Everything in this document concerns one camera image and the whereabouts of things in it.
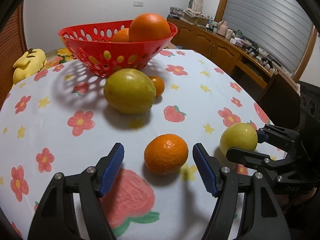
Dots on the brown slatted wardrobe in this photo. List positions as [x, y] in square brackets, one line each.
[13, 46]

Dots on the floral bed quilt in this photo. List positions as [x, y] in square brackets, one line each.
[57, 57]

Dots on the tiny orange kumquat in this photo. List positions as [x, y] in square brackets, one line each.
[159, 85]

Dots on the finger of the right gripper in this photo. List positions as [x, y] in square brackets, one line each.
[249, 159]
[276, 135]

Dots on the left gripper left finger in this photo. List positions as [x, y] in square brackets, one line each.
[55, 217]

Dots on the large orange in basket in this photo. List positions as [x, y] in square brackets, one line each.
[121, 36]

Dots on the wooden sideboard cabinet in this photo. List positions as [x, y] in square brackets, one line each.
[245, 70]

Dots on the clutter on cabinet top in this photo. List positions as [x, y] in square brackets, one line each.
[220, 28]

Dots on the big orange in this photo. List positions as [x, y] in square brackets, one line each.
[148, 27]

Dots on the mandarin near table edge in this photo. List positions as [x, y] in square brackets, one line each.
[166, 154]

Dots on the grey window blind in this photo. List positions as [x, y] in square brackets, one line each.
[280, 27]

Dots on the small yellow lemon fruit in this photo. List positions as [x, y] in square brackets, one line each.
[239, 135]

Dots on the yellow plush toy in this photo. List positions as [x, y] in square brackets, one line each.
[30, 63]

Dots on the red perforated plastic basket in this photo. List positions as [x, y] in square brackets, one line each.
[91, 44]

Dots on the white floral strawberry cloth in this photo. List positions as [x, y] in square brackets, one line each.
[59, 121]

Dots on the large yellow-green guava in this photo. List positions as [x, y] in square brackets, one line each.
[130, 91]

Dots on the white wall switch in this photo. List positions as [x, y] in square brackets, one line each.
[138, 4]

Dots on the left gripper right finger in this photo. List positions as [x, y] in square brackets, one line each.
[261, 216]

